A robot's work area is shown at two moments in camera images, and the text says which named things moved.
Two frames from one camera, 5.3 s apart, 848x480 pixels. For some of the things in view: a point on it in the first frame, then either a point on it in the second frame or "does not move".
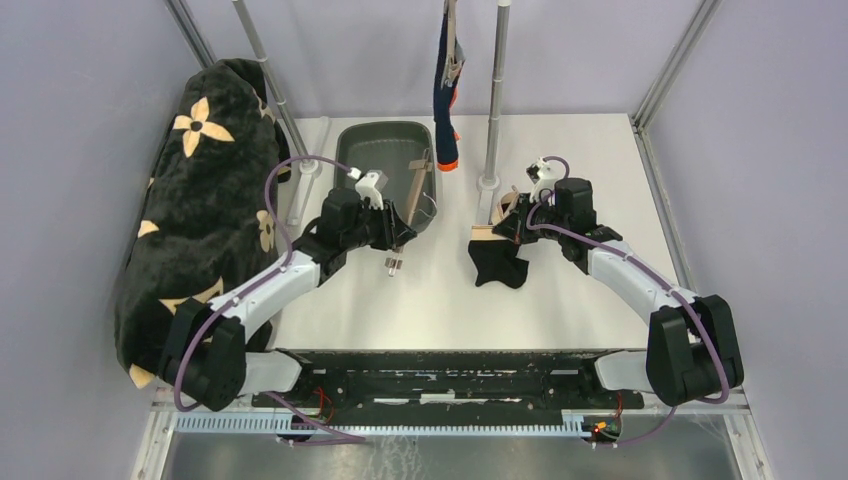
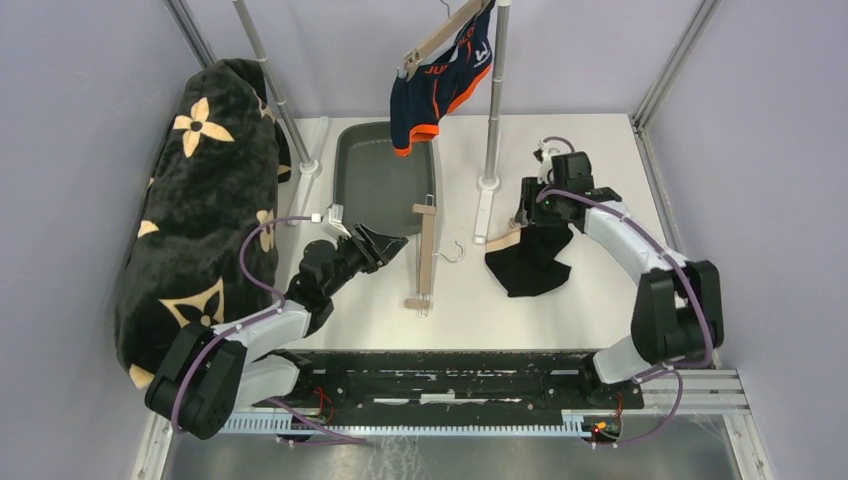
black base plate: (453, 381) does not move
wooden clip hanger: (455, 57) -> (450, 30)
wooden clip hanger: (422, 165) -> (427, 212)
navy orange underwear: (443, 99) -> (438, 86)
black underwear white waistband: (496, 256) -> (524, 262)
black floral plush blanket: (207, 219) does not move
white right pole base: (487, 184) does not move
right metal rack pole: (501, 47) does not move
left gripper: (394, 230) -> (376, 249)
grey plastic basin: (362, 148) does not move
